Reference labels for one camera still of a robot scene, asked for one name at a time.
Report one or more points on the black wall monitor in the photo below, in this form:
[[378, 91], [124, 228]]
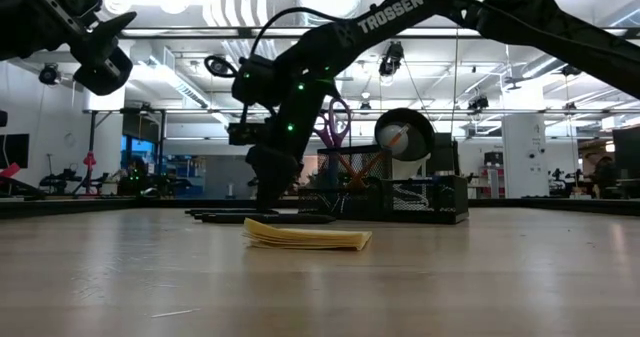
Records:
[[15, 151]]

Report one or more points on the purple scissors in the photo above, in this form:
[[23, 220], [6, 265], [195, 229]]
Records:
[[332, 127]]

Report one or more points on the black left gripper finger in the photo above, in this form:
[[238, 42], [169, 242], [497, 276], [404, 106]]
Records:
[[105, 74], [107, 34]]

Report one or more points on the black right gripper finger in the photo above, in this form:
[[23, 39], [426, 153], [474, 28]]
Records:
[[272, 172]]

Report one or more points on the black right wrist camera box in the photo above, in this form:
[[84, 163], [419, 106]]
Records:
[[247, 133]]

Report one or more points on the red desk lamp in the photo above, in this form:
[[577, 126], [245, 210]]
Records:
[[89, 161]]

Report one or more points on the yellow sticky note pad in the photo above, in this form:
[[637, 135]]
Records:
[[305, 238]]

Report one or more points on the white pillar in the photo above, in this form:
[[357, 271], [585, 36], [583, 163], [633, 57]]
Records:
[[525, 157]]

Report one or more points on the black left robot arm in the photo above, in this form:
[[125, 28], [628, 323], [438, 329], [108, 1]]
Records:
[[15, 17]]

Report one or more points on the black metal table frame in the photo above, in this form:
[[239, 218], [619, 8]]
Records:
[[100, 204]]

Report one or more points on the dark screen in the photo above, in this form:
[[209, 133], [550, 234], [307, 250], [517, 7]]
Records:
[[627, 152]]

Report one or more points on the black ceiling spot lamp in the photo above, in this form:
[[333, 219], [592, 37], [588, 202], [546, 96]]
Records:
[[217, 67], [48, 74], [478, 103], [392, 57], [572, 69]]

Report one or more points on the black mesh desk organizer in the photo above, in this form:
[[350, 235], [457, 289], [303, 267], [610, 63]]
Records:
[[425, 197]]

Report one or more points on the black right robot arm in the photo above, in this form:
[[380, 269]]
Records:
[[450, 7]]

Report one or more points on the person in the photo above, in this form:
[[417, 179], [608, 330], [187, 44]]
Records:
[[605, 174]]

